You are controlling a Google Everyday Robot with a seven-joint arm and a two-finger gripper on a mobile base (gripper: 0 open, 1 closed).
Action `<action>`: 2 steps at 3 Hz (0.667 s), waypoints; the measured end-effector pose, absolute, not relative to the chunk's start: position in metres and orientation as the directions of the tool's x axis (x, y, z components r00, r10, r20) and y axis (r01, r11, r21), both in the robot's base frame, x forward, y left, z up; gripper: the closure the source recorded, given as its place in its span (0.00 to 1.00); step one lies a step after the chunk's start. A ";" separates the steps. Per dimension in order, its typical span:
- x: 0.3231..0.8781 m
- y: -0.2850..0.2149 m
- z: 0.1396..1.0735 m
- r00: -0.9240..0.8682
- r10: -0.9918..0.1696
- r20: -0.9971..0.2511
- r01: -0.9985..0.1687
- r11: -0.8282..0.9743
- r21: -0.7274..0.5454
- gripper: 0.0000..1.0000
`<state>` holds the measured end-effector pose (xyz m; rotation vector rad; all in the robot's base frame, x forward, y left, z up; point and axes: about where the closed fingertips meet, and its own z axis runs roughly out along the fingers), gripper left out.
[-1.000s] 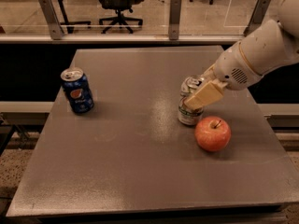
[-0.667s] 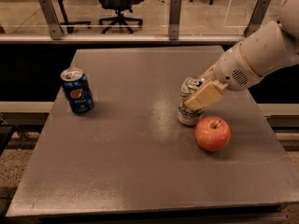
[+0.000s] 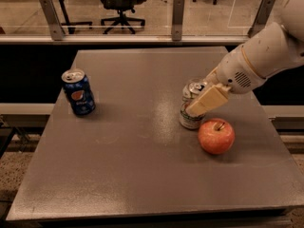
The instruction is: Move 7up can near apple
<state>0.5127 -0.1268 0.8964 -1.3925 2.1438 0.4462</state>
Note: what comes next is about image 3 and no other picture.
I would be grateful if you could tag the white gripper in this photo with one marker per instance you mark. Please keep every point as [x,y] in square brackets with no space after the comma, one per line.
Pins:
[237,69]

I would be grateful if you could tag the white green 7up can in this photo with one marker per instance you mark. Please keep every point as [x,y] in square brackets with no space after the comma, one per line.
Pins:
[191,90]

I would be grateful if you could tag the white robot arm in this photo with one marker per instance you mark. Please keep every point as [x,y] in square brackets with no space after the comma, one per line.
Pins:
[277,47]

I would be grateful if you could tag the red apple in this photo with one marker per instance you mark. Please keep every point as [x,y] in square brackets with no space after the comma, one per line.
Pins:
[216,136]

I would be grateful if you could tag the blue pepsi can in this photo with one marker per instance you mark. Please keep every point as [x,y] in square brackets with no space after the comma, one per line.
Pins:
[78,92]

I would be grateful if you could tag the black office chair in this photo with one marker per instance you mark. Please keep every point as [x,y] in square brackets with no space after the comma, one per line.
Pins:
[121,6]

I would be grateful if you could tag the black stand leg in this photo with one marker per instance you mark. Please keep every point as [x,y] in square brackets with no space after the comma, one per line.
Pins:
[71,26]

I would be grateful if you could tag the middle metal railing bracket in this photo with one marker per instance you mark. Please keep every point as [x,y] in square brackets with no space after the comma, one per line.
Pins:
[177,20]

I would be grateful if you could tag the metal railing bracket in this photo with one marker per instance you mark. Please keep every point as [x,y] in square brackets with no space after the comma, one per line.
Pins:
[177,20]
[54,25]
[262,16]

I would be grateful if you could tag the right metal railing bracket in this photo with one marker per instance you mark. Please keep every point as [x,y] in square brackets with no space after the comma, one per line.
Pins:
[262,16]

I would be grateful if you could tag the left metal railing bracket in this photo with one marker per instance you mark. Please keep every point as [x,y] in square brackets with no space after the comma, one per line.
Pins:
[54,25]

